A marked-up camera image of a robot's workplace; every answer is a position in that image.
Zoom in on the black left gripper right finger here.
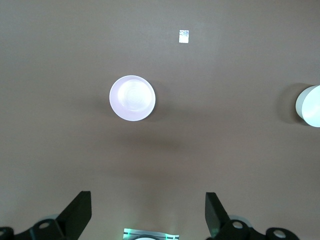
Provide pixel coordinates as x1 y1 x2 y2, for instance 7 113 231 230
204 191 305 240

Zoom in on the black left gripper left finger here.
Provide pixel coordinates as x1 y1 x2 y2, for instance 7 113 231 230
0 191 92 240

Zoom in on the pink plastic bowl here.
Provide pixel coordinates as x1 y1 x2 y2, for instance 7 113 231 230
109 74 156 122

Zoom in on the white plastic bowl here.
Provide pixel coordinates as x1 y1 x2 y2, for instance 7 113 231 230
295 84 320 128

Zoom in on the brown paper table cover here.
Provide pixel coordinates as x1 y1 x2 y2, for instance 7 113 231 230
0 0 320 240

